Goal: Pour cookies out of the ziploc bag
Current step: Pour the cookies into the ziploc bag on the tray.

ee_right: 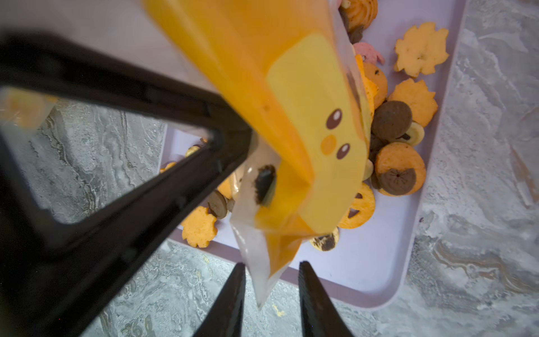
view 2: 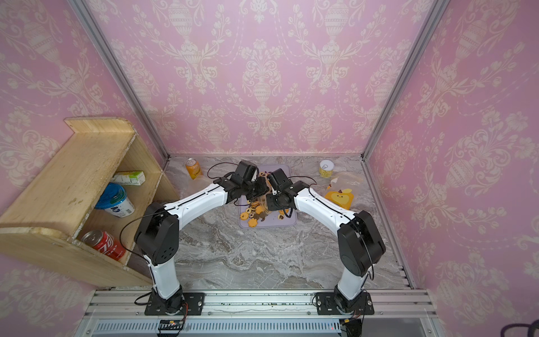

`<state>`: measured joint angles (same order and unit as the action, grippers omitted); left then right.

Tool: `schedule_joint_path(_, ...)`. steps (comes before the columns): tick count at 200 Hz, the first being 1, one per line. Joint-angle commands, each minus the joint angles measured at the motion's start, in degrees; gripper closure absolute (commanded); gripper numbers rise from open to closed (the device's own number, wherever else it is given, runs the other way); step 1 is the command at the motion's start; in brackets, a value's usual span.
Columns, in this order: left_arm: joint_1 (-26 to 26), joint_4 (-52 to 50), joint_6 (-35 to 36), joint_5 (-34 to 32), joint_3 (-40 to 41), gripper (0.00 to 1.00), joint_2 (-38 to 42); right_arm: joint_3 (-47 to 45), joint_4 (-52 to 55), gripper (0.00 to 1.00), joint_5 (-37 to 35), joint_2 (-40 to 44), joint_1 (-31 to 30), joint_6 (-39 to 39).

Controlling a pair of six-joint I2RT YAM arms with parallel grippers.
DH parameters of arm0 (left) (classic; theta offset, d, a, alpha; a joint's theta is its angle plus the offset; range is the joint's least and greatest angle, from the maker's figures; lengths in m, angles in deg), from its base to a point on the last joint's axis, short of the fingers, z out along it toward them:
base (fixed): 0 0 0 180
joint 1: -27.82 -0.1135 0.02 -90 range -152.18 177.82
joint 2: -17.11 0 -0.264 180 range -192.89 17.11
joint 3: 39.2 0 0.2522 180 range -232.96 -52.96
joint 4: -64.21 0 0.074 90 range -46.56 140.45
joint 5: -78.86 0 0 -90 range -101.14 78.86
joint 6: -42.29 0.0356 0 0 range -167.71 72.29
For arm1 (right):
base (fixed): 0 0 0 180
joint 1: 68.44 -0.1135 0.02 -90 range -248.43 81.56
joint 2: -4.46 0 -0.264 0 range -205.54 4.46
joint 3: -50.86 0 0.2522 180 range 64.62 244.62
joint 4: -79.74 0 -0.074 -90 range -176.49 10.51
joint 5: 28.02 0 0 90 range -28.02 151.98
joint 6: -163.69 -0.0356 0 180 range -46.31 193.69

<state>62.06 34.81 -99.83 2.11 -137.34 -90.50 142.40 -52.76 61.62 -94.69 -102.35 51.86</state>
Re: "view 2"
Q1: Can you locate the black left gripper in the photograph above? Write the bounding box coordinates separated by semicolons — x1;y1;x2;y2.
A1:
241;176;272;199

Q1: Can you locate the ziploc bag with yellow chick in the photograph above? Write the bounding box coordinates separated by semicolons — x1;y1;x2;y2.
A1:
324;172;365;210

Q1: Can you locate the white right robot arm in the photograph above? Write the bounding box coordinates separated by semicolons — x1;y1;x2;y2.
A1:
266;169;386;313

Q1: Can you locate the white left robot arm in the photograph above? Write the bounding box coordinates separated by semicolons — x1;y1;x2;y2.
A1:
134;161;268;301

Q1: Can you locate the pile of assorted cookies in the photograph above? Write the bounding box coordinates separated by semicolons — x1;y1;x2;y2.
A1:
235;195;297;229

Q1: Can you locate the lilac plastic tray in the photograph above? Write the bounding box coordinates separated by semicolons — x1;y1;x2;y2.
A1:
237;164;297;229

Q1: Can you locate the yellow tin can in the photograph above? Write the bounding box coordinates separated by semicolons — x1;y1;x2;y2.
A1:
319;160;335;178

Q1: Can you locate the orange Schweppes soda can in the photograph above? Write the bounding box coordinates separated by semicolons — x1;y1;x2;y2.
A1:
185;158;204;180

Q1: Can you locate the green white carton box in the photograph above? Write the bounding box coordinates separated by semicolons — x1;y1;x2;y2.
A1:
110;171;146;186

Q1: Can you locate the blue lid white tub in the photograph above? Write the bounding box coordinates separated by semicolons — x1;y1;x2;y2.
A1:
94;183;135;218

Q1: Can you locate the red soda can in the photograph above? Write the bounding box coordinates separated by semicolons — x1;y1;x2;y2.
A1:
81;230;126;261

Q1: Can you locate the wooden shelf unit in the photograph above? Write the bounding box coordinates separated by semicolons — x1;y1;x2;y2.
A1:
1;117;179;287

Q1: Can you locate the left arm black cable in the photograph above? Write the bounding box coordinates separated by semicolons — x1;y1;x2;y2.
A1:
118;161;253;270

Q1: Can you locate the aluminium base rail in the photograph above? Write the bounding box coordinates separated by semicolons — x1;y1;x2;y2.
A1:
76;289;444;336

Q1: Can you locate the aluminium frame post left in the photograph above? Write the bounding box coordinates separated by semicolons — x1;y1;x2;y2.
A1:
68;0;171;162

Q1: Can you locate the aluminium frame post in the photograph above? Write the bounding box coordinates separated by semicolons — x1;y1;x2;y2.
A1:
362;0;450;162
68;0;171;162

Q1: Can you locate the aluminium frame post right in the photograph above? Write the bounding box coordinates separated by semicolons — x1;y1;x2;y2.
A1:
362;0;450;162

